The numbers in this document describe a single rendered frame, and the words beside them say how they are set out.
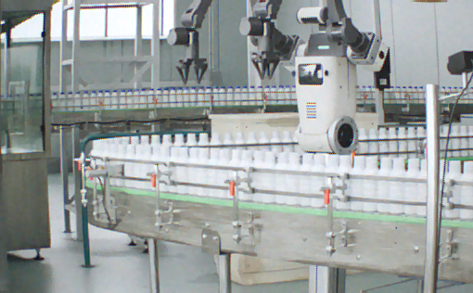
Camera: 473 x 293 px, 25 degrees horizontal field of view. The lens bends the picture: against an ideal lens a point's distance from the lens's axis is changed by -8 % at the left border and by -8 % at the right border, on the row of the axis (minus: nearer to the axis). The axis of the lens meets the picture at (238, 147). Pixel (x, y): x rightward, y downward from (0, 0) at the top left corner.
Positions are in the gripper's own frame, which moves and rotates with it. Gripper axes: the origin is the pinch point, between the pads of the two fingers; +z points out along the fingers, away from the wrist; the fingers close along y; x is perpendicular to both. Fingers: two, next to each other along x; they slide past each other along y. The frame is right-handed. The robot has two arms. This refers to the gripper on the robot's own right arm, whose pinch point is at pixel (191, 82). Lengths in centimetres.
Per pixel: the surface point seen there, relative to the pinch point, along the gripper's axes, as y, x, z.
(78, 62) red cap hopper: -268, -532, -28
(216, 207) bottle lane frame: 20, 40, 43
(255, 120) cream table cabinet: -242, -249, 23
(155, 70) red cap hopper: -341, -508, -19
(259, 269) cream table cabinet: -245, -249, 127
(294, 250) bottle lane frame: 20, 80, 54
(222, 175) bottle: 18, 40, 32
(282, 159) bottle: 16, 70, 26
